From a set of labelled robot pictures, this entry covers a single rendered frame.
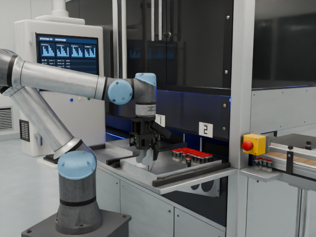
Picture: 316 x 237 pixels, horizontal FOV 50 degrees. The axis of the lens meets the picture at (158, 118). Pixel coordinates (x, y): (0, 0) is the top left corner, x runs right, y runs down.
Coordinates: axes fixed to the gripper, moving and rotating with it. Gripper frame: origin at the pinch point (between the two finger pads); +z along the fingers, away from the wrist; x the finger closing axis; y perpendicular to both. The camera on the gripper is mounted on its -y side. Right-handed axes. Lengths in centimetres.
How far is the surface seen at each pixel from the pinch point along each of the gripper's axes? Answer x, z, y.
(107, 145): -52, 3, -10
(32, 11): -544, -138, -132
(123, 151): -35.6, 2.3, -10.1
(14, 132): -544, 81, -87
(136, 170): -7.6, 2.7, 1.5
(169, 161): -13.5, 4.3, -20.0
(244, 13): 12, -58, -36
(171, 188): 10.9, 5.1, -1.1
